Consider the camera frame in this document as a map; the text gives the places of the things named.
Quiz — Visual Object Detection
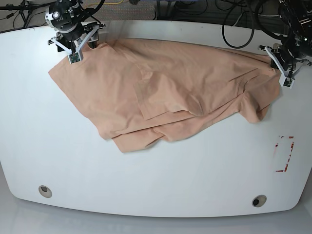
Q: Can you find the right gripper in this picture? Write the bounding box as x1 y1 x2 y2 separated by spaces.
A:
47 22 106 54

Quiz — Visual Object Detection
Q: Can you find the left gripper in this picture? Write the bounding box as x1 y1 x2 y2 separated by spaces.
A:
258 42 312 78

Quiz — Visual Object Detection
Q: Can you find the peach T-shirt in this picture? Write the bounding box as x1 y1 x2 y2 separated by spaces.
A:
49 39 280 153

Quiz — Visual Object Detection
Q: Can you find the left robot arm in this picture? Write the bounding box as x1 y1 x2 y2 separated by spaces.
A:
254 0 312 81

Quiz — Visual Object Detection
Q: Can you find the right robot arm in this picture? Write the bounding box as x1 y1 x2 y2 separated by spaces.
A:
45 0 105 61

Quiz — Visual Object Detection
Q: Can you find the black tripod stand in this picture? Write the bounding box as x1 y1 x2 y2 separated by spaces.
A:
0 0 54 29

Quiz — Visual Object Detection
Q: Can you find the red tape rectangle marking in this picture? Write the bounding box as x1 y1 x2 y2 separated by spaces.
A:
273 136 294 173

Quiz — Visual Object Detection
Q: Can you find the right table grommet hole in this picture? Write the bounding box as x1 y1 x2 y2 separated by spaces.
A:
252 195 267 208

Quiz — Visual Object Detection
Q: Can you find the table grommet hole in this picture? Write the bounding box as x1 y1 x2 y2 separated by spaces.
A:
252 195 267 208
39 185 52 198

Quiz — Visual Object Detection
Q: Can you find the left table grommet hole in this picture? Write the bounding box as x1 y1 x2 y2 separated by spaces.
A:
39 185 52 198

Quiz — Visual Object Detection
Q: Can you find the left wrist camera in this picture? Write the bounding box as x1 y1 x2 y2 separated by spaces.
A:
279 73 295 89

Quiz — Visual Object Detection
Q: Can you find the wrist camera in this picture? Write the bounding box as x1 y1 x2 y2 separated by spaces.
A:
279 73 295 89
68 52 83 64

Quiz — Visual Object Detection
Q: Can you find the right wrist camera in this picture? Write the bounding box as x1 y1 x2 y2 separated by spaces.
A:
68 52 83 64

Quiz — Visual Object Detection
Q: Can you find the yellow cable on floor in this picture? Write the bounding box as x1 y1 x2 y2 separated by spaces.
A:
85 0 122 7

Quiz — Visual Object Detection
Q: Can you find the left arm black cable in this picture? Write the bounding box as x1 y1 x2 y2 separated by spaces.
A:
221 0 288 49

